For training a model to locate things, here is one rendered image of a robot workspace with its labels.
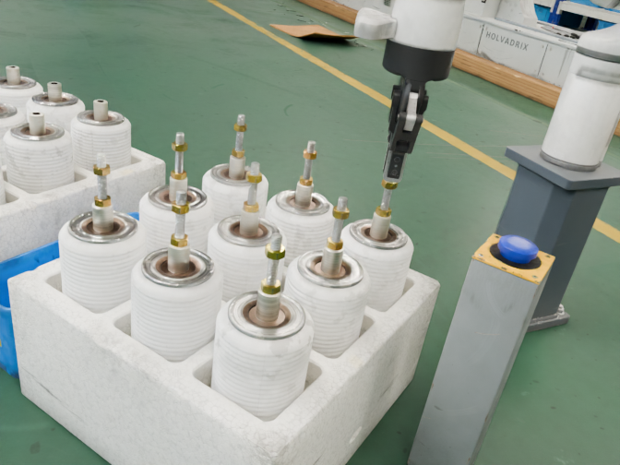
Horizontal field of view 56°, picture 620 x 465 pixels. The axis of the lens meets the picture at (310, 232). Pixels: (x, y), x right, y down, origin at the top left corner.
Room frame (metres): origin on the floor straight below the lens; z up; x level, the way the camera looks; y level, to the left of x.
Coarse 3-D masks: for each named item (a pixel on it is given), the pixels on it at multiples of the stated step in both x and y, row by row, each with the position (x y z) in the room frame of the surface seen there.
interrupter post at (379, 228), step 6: (378, 216) 0.66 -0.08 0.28; (390, 216) 0.66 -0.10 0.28; (372, 222) 0.66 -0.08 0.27; (378, 222) 0.65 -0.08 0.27; (384, 222) 0.65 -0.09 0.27; (372, 228) 0.66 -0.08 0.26; (378, 228) 0.65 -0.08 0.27; (384, 228) 0.65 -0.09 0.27; (372, 234) 0.66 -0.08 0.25; (378, 234) 0.65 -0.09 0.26; (384, 234) 0.65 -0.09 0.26
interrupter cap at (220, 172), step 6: (216, 168) 0.79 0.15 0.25; (222, 168) 0.79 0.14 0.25; (228, 168) 0.80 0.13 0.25; (246, 168) 0.81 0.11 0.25; (210, 174) 0.76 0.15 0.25; (216, 174) 0.77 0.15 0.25; (222, 174) 0.77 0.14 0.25; (228, 174) 0.78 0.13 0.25; (216, 180) 0.75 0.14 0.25; (222, 180) 0.75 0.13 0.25; (228, 180) 0.75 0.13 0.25; (234, 180) 0.76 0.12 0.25; (240, 180) 0.76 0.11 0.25; (240, 186) 0.74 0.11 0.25
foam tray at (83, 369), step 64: (64, 320) 0.49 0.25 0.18; (128, 320) 0.52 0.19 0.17; (384, 320) 0.58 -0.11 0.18; (64, 384) 0.50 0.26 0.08; (128, 384) 0.44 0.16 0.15; (192, 384) 0.42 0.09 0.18; (320, 384) 0.45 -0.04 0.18; (384, 384) 0.57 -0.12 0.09; (128, 448) 0.44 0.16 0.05; (192, 448) 0.40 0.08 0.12; (256, 448) 0.36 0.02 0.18; (320, 448) 0.43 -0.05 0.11
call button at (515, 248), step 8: (504, 240) 0.54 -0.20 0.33; (512, 240) 0.55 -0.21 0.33; (520, 240) 0.55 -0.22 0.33; (528, 240) 0.55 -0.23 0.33; (504, 248) 0.53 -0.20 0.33; (512, 248) 0.53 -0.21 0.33; (520, 248) 0.53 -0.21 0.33; (528, 248) 0.53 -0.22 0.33; (536, 248) 0.54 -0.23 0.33; (504, 256) 0.53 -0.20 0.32; (512, 256) 0.52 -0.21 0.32; (520, 256) 0.52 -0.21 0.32; (528, 256) 0.52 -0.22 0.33
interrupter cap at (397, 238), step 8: (352, 224) 0.67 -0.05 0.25; (360, 224) 0.68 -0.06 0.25; (368, 224) 0.68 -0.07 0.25; (392, 224) 0.69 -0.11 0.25; (352, 232) 0.65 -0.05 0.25; (360, 232) 0.66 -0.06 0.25; (368, 232) 0.67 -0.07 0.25; (392, 232) 0.67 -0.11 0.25; (400, 232) 0.67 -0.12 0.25; (360, 240) 0.63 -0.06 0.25; (368, 240) 0.64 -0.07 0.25; (376, 240) 0.65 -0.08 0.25; (384, 240) 0.65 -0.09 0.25; (392, 240) 0.65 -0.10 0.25; (400, 240) 0.65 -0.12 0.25; (376, 248) 0.63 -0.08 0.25; (384, 248) 0.63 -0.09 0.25; (392, 248) 0.63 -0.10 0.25
